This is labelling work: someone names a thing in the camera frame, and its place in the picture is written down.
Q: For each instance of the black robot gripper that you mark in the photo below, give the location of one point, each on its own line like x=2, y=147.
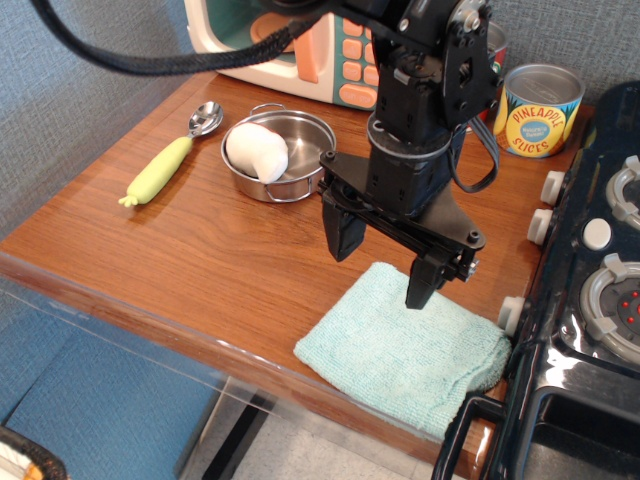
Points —
x=402, y=189

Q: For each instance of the white plush mushroom toy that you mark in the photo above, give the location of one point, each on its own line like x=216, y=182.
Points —
x=257, y=152

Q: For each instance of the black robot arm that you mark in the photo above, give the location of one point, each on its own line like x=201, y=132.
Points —
x=435, y=79

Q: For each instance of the light teal folded cloth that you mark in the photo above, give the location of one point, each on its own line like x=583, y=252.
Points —
x=413, y=366

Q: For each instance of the grey stove knob lower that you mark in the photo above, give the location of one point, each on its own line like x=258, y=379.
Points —
x=510, y=313

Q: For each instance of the grey stove knob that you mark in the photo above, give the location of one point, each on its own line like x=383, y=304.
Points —
x=510, y=313
x=539, y=225
x=552, y=187

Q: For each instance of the small steel pot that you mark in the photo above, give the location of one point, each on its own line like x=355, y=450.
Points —
x=307, y=137

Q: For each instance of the grey stove knob middle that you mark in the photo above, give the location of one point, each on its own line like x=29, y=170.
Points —
x=539, y=225

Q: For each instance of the grey stove knob upper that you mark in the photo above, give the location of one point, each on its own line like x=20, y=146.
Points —
x=552, y=187

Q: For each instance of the toy microwave teal and cream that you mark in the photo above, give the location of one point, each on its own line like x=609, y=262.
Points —
x=333, y=62

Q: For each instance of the black toy stove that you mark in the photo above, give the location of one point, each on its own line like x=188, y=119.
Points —
x=571, y=409

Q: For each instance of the pineapple slices can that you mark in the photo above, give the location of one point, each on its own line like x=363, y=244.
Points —
x=538, y=106

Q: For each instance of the tomato sauce can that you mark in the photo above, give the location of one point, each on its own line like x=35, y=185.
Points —
x=495, y=50

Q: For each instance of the black rimmed basket corner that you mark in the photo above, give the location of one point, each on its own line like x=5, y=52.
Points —
x=24, y=459

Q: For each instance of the spoon with green handle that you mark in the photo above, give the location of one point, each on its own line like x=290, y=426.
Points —
x=157, y=173

